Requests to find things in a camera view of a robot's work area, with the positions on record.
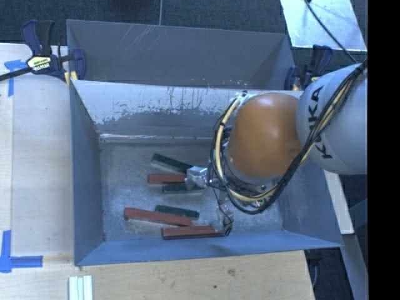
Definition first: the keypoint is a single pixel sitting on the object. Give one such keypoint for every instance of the dark green flat block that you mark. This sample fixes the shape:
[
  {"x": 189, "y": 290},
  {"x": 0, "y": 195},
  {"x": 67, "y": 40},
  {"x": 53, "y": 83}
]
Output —
[
  {"x": 170, "y": 162},
  {"x": 175, "y": 188},
  {"x": 178, "y": 211}
]

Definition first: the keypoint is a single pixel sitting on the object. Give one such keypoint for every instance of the red-brown flat block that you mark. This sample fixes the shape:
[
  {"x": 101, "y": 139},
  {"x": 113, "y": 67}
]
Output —
[
  {"x": 165, "y": 178},
  {"x": 190, "y": 232},
  {"x": 153, "y": 216}
]

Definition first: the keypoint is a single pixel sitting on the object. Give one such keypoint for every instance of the grey metal bin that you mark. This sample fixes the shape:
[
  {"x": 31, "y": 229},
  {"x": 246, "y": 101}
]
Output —
[{"x": 131, "y": 117}]

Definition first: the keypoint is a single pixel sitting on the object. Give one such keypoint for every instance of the pale wood flat board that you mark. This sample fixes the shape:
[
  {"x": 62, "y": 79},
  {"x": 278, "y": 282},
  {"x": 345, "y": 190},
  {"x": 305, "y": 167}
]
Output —
[{"x": 40, "y": 155}]

